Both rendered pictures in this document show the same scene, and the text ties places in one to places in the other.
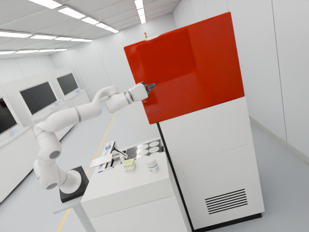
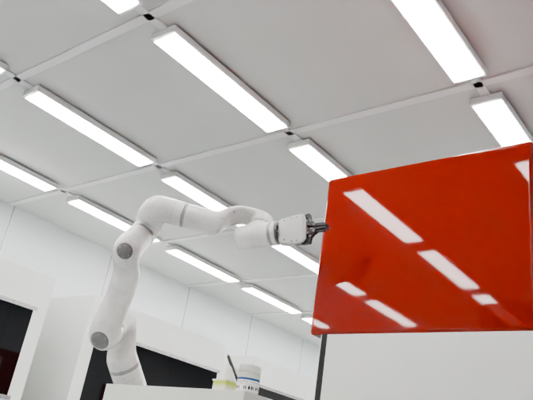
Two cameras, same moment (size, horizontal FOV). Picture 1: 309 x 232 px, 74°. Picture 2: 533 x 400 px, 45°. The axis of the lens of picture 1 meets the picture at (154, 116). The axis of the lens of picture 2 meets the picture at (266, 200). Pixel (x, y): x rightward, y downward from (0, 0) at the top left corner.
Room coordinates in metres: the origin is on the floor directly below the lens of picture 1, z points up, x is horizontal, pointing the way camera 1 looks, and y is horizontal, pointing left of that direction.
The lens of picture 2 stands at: (-0.38, -1.07, 0.73)
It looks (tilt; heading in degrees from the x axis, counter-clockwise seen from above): 24 degrees up; 37
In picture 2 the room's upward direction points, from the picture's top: 9 degrees clockwise
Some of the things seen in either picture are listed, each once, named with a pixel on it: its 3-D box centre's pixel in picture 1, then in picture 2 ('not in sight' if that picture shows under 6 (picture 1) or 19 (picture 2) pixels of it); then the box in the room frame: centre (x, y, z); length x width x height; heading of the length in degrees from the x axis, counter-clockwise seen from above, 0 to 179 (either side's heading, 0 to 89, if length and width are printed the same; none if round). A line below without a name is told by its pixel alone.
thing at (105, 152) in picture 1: (108, 160); not in sight; (1.80, 0.56, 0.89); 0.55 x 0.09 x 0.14; 175
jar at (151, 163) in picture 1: (152, 165); (248, 382); (1.26, 0.12, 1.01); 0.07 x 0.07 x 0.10
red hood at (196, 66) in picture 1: (178, 67); (463, 282); (1.85, -0.35, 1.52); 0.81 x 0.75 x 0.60; 175
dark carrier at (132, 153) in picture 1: (143, 153); not in sight; (1.70, 0.21, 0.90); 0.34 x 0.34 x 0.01; 85
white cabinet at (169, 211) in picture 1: (148, 202); not in sight; (1.63, 0.32, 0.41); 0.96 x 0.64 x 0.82; 175
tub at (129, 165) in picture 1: (129, 165); (225, 390); (1.38, 0.30, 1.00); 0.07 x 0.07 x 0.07; 77
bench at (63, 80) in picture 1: (65, 94); not in sight; (8.46, 3.12, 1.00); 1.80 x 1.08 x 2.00; 175
